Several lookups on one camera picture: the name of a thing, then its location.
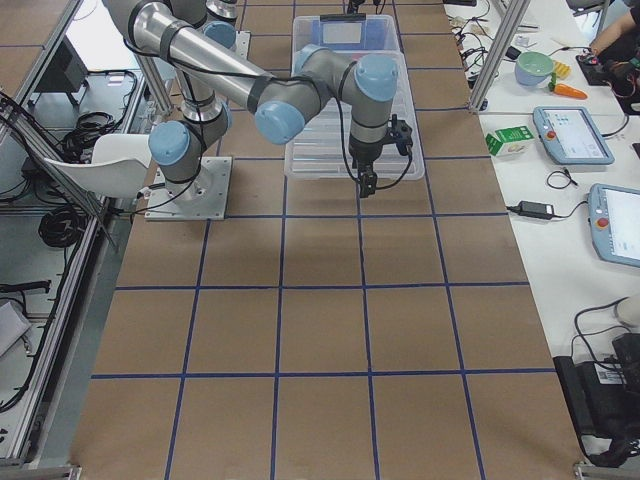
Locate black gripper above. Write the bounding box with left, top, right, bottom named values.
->
left=349, top=140, right=383, bottom=196

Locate clear plastic box lid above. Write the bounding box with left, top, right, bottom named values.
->
left=283, top=49, right=426, bottom=184

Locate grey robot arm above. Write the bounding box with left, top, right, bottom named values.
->
left=105, top=1, right=413, bottom=198

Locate clear plastic storage box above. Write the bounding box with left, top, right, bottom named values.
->
left=292, top=14, right=401, bottom=73

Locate green white carton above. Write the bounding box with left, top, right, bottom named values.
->
left=485, top=125, right=534, bottom=157

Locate black laptop power brick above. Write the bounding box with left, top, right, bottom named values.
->
left=516, top=200, right=555, bottom=220

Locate green bowl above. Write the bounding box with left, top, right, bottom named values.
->
left=514, top=51, right=554, bottom=86

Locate upper teach pendant tablet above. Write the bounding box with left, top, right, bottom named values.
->
left=532, top=106, right=614, bottom=166

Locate teach pendant tablet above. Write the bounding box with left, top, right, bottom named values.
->
left=532, top=106, right=614, bottom=166
left=587, top=183, right=639, bottom=267

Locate orange toy carrot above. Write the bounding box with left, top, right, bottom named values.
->
left=548, top=73, right=588, bottom=100

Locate white plastic chair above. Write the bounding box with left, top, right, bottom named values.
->
left=44, top=134, right=151, bottom=198

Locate lower teach pendant tablet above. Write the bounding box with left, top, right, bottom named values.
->
left=587, top=183, right=639, bottom=267

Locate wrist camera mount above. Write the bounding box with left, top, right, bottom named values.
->
left=386, top=114, right=413, bottom=156

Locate black box latch handle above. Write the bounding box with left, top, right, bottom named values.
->
left=319, top=13, right=366, bottom=22

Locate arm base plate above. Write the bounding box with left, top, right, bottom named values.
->
left=143, top=156, right=233, bottom=221

